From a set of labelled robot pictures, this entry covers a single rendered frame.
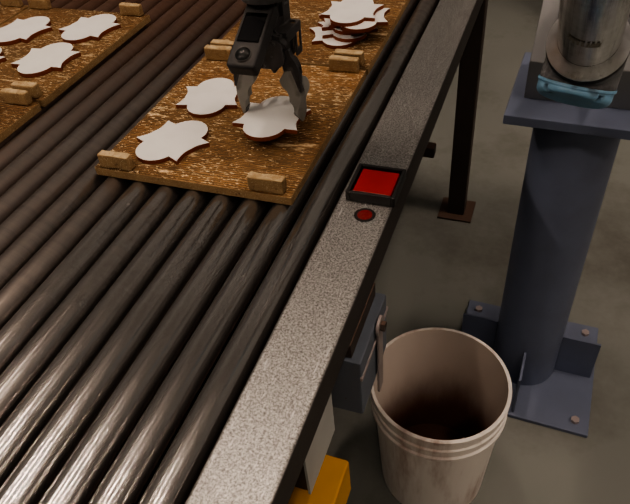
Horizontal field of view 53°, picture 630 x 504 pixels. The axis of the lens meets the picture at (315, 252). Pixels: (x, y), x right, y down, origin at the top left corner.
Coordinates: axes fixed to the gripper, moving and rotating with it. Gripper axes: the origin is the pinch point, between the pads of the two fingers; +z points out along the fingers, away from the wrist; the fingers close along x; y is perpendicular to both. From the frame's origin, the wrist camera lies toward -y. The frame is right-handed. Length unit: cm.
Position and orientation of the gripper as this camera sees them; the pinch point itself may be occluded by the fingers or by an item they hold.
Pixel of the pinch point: (271, 115)
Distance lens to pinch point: 109.6
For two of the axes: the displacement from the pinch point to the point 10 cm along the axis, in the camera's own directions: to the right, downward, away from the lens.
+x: -9.4, -1.7, 2.9
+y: 3.3, -6.2, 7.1
